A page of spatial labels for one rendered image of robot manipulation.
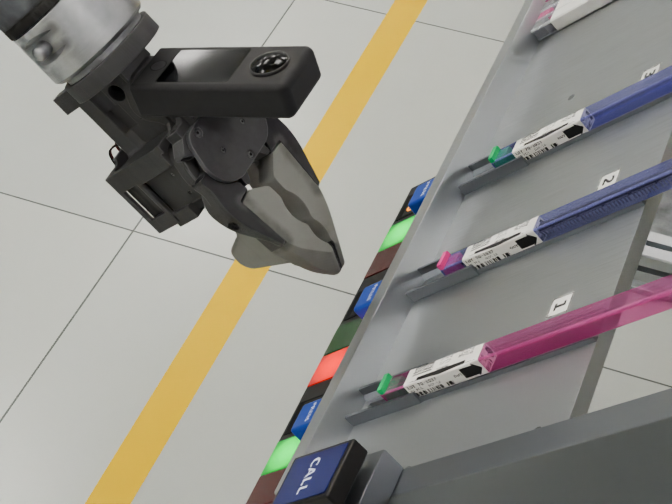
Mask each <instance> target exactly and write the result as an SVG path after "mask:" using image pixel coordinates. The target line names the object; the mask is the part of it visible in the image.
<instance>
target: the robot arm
mask: <svg viewBox="0 0 672 504"><path fill-rule="evenodd" d="M140 8H141V1H140V0H0V30H1V31H2V32H3V33H4V34H5V35H6V36H7V37H8V38H9V39H10V40H11V41H14V42H15V43H16V44H17V45H18V46H19V47H20V48H21V49H22V50H23V51H24V52H25V53H26V54H27V55H28V56H29V58H30V59H31V60H32V61H33V62H34V63H35V64H36V65H37V66H38V67H39V68H40V69H41V70H42V71H43V72H44V73H45V74H46V75H47V76H48V77H49V78H50V79H51V80H52V81H53V82H54V83H55V84H64V83H66V82H67V84H66V86H65V89H64V90H63V91H61V92H60V93H59V94H58V95H57V96H56V97H55V99H54V100H53V101H54V102H55V103H56V104H57V105H58V106H59V107H60V108H61V109H62V110H63V111H64V112H65V113H66V114H67V115H69V114H70V113H72V112H73V111H75V110H76V109H77V108H79V107H80V108H81V109H82V110H83V111H84V112H85V113H86V114H87V115H88V116H89V117H90V118H91V119H92V120H93V121H94V122H95V123H96V124H97V125H98V126H99V127H100V128H101V129H102V130H103V131H104V132H105V133H106V134H107V135H108V136H109V137H110V138H111V139H112V140H113V141H114V142H115V145H113V146H112V147H111V148H110V150H109V157H110V159H111V161H112V162H113V164H114V165H115V167H114V169H113V170H112V171H111V173H110V174H109V175H108V177H107V178H106V179H105V181H106V182H107V183H108V184H109V185H110V186H111V187H112V188H113V189H114V190H115V191H116V192H117V193H118V194H120V195H121V196H122V197H123V198H124V199H125V200H126V201H127V202H128V203H129V204H130V205H131V206H132V207H133V208H134V209H135V210H136V211H137V212H138V213H139V214H140V215H141V216H142V217H143V218H144V219H145V220H146V221H147V222H148V223H149V224H150V225H151V226H152V227H153V228H154V229H155V230H156V231H157V232H158V233H159V234H160V233H162V232H164V231H166V230H167V229H169V228H171V227H173V226H175V225H176V224H178V225H179V226H180V227H181V226H183V225H185V224H187V223H189V222H190V221H192V220H194V219H196V218H198V217H199V215H200V214H201V212H202V211H203V209H204V208H206V210H207V212H208V214H209V215H210V216H211V217H212V218H213V219H215V220H216V221H217V222H218V223H220V224H221V225H223V226H224V227H226V228H228V229H229V230H232V231H234V232H236V235H237V236H236V239H235V241H234V243H233V246H232V248H231V253H232V256H233V257H234V258H235V259H236V260H237V261H238V262H239V263H240V264H241V265H243V266H245V267H248V268H253V269H255V268H262V267H268V266H274V265H280V264H286V263H292V264H293V265H295V266H299V267H301V268H303V269H306V270H308V271H311V272H315V273H319V274H327V275H336V274H338V273H339V272H340V271H341V269H342V267H343V266H344V263H345V261H344V257H343V254H342V250H341V247H340V243H339V240H338V236H337V233H336V230H335V226H334V223H333V220H332V216H331V213H330V210H329V207H328V205H327V202H326V200H325V198H324V196H323V194H322V192H321V190H320V188H319V184H320V181H319V179H318V177H317V176H316V174H315V172H314V170H313V168H312V166H311V164H310V162H309V160H308V159H307V157H306V155H305V153H304V151H303V149H302V147H301V145H300V144H299V142H298V141H297V139H296V138H295V136H294V135H293V133H292V132H291V131H290V130H289V128H288V127H287V126H286V125H285V124H284V123H283V122H282V121H281V120H280V119H279V118H292V117H293V116H295V115H296V113H297V112H298V110H299V109H300V107H301V106H302V104H303V103H304V101H305V100H306V98H307V97H308V95H309V94H310V93H311V91H312V90H313V88H314V87H315V85H316V84H317V82H318V81H319V79H320V77H321V72H320V69H319V66H318V63H317V60H316V57H315V54H314V51H313V50H312V49H311V48H310V47H308V46H264V47H185V48H160V49H159V50H158V52H157V53H156V54H155V55H154V56H150V53H149V52H148V51H147V50H146V49H145V47H146V46H147V45H148V44H149V42H150V41H151V40H152V39H153V37H154V36H155V34H156V33H157V31H158V29H159V25H158V24H157V23H156V22H155V21H154V20H153V19H152V18H151V17H150V16H149V15H148V14H147V13H146V12H145V11H142V12H140V13H139V10H140ZM114 147H116V149H117V150H118V151H119V152H118V153H117V155H116V156H115V157H113V155H112V149H113V148H114ZM248 184H249V185H250V186H251V188H252V189H249V190H248V191H247V188H246V187H245V186H246V185H248ZM126 191H128V192H129V193H130V194H131V195H132V196H133V197H134V198H135V199H136V200H137V201H138V202H139V203H140V204H141V205H142V206H143V207H144V208H145V209H146V210H147V211H148V212H149V213H150V214H151V215H152V216H153V217H154V218H153V217H152V216H151V215H150V214H149V213H148V212H147V211H146V210H145V209H144V208H143V207H142V206H141V205H140V204H139V203H138V202H137V201H135V200H134V199H133V198H132V197H131V196H130V195H129V194H128V193H127V192H126ZM204 206H205V207H204Z"/></svg>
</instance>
